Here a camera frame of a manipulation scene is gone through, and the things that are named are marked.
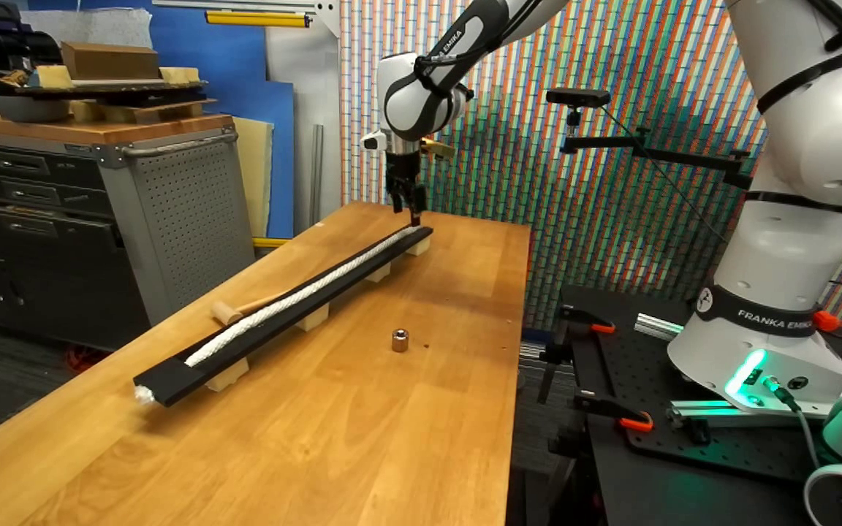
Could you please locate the grey cable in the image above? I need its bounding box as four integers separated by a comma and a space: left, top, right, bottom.
765, 374, 825, 472

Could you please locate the white rope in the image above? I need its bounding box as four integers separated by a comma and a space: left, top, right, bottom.
129, 228, 417, 409

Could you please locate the aluminium extrusion bar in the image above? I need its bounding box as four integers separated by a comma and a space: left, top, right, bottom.
670, 394, 840, 425

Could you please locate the grey perforated tool cabinet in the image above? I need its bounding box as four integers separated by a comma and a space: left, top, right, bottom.
0, 114, 258, 355

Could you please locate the silver metal bracket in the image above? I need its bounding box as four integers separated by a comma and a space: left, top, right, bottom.
635, 311, 689, 345

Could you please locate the tan foam block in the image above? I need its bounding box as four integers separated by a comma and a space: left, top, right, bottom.
36, 61, 77, 93
157, 66, 202, 89

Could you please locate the black stereo camera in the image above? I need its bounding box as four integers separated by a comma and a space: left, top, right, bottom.
545, 89, 613, 112

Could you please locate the black flat tray stack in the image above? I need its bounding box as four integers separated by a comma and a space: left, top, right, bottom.
0, 80, 216, 126

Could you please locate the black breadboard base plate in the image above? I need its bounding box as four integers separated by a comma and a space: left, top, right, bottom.
556, 285, 842, 526

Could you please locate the long black rail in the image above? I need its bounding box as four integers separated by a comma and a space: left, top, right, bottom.
129, 223, 435, 413

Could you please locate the yellow bar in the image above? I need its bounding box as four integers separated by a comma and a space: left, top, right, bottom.
202, 9, 312, 33

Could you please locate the black tool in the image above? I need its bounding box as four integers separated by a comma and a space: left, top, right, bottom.
0, 3, 64, 73

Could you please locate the orange handled clamp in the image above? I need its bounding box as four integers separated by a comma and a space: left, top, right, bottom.
577, 389, 659, 438
556, 304, 621, 340

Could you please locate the wooden box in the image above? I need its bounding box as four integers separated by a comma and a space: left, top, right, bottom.
55, 41, 166, 82

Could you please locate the small wooden peg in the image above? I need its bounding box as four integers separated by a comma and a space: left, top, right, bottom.
210, 298, 246, 327

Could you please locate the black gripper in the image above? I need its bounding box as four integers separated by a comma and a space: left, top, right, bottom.
387, 152, 429, 225

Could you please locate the beige board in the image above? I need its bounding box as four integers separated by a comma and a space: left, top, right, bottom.
230, 114, 277, 242

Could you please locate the blue board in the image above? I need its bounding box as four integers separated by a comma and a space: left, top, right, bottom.
24, 0, 299, 242

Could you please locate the wrist camera mount block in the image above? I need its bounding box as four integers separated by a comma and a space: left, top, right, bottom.
360, 130, 454, 164

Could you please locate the grey metal pole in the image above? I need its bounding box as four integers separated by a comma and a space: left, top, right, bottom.
308, 123, 327, 228

